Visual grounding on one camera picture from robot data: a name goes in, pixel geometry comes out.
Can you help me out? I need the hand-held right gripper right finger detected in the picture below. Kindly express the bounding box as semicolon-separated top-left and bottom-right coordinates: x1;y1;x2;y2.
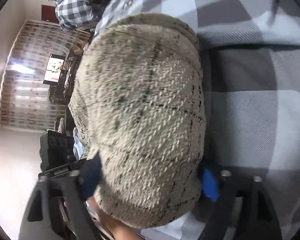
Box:
198;167;283;240

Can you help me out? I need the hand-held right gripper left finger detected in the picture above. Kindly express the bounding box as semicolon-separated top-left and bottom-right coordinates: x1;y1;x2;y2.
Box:
19;155;103;240

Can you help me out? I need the cream tweed knit garment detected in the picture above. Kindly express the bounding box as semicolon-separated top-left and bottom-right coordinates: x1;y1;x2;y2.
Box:
68;12;207;229

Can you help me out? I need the person's left forearm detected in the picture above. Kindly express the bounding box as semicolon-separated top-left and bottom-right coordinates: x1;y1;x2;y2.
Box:
86;197;146;240

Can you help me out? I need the patterned window curtain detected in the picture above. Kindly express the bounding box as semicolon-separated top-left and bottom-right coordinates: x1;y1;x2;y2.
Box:
0;19;93;132

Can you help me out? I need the grey white checkered bed sheet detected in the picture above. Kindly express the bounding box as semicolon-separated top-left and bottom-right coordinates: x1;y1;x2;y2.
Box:
72;0;300;240

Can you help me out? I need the television screen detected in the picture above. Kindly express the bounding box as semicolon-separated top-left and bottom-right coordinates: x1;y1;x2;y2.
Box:
43;54;66;85

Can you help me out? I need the brown wooden door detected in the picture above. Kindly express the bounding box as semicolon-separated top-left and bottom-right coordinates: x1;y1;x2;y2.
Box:
41;4;59;22

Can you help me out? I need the crumpled checkered duvet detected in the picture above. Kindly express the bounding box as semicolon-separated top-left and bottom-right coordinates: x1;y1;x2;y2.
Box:
54;0;130;32

